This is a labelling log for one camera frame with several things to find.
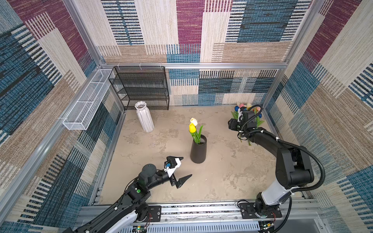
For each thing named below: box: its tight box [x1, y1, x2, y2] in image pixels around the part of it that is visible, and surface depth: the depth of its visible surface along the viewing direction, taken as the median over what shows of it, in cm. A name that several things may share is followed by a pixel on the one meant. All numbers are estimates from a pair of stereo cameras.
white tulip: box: [189, 117, 204, 144], surface depth 77 cm
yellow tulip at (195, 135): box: [188, 122, 204, 145], surface depth 77 cm
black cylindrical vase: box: [190, 134, 208, 164], surface depth 91 cm
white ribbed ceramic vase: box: [134, 100, 155, 133], surface depth 94 cm
